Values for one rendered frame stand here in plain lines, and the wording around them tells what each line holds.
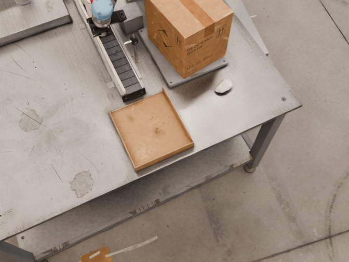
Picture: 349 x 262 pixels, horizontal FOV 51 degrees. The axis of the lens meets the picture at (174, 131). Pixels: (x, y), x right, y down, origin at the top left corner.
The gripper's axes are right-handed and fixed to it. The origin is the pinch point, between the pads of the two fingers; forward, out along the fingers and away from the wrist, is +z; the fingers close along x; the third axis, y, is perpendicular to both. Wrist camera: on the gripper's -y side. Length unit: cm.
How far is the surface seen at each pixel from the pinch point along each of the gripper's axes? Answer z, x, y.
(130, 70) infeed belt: -6.2, 21.8, -2.5
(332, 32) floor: 84, 40, -175
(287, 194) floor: 37, 123, -71
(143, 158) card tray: -22, 58, 8
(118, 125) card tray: -12.3, 41.8, 12.0
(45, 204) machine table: -22, 59, 50
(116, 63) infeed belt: -3.0, 16.3, 1.5
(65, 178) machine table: -18, 53, 40
